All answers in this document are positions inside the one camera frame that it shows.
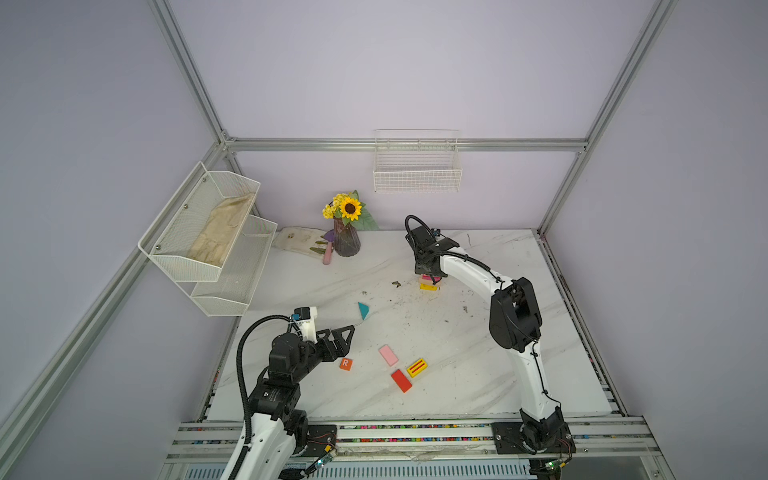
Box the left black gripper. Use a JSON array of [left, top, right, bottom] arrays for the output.
[[291, 325, 352, 384]]

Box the white lower mesh shelf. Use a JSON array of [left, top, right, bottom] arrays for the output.
[[191, 215, 277, 317]]

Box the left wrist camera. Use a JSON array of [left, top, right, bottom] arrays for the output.
[[291, 306, 318, 343]]

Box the red wood block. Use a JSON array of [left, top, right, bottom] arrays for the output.
[[391, 369, 412, 393]]

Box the white mesh shelf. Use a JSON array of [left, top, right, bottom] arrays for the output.
[[191, 215, 277, 317], [138, 163, 260, 283]]

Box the beige cloth in shelf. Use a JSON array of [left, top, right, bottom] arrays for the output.
[[188, 193, 255, 267]]

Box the white upper mesh shelf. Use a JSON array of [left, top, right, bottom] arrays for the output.
[[138, 163, 260, 283]]

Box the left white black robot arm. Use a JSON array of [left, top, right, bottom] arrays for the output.
[[222, 315, 355, 479]]

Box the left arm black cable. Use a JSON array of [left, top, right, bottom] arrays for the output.
[[227, 314, 295, 480]]

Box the white wire wall basket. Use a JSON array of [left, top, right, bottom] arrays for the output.
[[373, 129, 463, 194]]

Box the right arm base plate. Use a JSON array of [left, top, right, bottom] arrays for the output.
[[491, 422, 576, 455]]

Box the sunflower bouquet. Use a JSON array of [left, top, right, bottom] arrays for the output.
[[322, 190, 379, 231]]

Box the pink tube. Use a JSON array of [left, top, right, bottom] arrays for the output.
[[323, 242, 333, 265]]

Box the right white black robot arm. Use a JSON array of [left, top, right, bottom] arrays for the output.
[[405, 223, 566, 453]]

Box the yellow red striped block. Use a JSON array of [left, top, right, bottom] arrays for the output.
[[406, 358, 428, 378]]

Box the white cloth on table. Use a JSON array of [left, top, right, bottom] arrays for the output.
[[272, 227, 329, 260]]

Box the pink wood block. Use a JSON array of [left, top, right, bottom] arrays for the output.
[[379, 345, 399, 366]]

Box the aluminium front rail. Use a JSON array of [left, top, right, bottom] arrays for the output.
[[157, 415, 676, 480]]

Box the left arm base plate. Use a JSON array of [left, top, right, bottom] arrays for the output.
[[292, 424, 338, 458]]

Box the teal triangular wood block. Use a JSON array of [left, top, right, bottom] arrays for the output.
[[358, 302, 370, 321]]

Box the dark purple glass vase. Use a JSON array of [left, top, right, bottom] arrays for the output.
[[332, 218, 361, 258]]

